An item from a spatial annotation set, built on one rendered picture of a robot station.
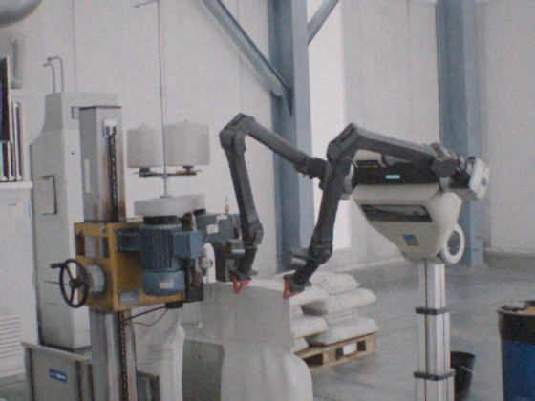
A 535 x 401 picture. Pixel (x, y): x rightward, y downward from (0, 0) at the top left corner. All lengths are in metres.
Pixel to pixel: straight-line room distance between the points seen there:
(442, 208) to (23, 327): 3.66
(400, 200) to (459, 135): 8.68
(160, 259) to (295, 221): 6.33
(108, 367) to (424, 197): 1.29
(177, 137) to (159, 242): 0.38
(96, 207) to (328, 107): 7.05
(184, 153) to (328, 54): 7.11
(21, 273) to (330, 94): 5.10
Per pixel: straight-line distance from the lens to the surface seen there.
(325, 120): 9.95
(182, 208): 3.01
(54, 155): 7.11
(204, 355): 3.96
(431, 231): 3.18
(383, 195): 3.19
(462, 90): 11.77
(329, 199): 2.78
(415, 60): 11.45
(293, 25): 9.18
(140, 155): 3.28
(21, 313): 6.05
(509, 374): 5.08
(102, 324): 3.19
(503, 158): 11.73
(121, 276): 3.13
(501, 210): 11.78
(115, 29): 8.13
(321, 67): 9.97
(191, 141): 3.07
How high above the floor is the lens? 1.53
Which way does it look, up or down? 3 degrees down
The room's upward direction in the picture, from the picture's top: 2 degrees counter-clockwise
